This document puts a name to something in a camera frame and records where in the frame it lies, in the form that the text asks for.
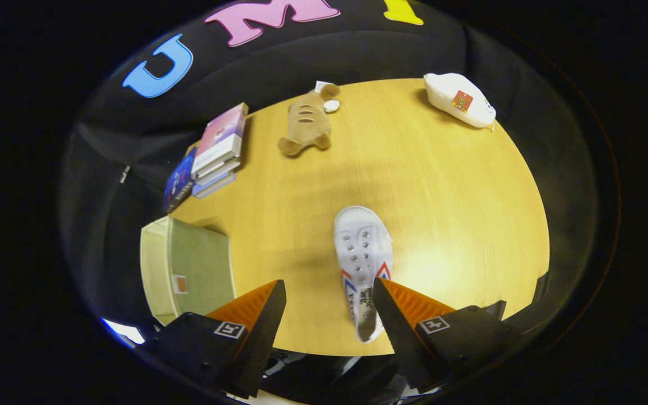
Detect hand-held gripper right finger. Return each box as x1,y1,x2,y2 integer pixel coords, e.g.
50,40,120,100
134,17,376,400
372,277,523,394

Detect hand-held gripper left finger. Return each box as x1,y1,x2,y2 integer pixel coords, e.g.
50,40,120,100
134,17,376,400
134,278,288,400

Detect green fabric storage box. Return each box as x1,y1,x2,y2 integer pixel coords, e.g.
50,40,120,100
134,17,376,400
140,216,236,326

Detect white canvas shoe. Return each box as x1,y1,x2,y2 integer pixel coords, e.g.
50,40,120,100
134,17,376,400
334,206,394,344

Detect computer monitor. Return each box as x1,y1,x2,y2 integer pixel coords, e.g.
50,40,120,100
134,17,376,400
101,318,146,345

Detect thin white book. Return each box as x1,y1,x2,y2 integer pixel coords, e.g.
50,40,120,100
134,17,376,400
193,159,241,186
192,172,237,199

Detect dark blue book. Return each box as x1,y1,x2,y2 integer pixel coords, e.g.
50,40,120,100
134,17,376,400
163,146,198,214

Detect pink cover book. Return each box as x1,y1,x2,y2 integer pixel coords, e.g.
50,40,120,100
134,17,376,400
191,102,249,174

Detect brown plush toy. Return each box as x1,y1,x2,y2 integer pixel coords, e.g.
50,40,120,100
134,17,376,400
278,82,341,157

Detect white pouch with red label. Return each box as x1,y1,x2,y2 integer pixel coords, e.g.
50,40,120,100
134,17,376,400
424,73,497,130

